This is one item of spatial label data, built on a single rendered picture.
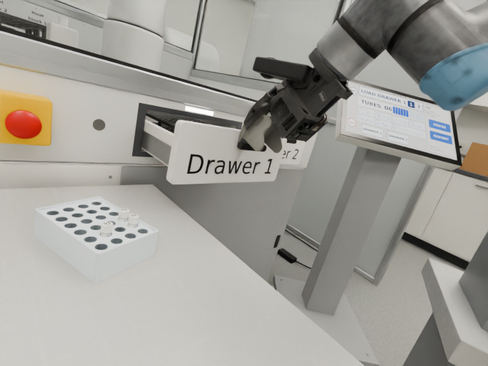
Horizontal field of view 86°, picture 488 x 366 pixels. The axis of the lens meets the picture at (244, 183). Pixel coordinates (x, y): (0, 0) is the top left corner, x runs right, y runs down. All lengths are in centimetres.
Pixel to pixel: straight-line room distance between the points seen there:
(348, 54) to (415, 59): 8
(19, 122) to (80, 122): 12
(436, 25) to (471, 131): 366
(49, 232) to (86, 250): 7
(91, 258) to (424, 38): 43
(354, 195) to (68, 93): 114
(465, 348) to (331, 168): 187
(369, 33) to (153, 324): 41
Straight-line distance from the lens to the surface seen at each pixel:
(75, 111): 56
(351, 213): 136
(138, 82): 59
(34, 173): 58
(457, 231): 334
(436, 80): 38
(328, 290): 154
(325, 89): 42
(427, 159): 130
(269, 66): 48
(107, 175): 61
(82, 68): 56
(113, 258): 34
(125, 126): 59
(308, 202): 237
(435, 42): 38
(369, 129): 120
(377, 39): 41
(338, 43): 41
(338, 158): 223
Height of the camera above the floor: 98
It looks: 16 degrees down
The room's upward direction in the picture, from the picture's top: 15 degrees clockwise
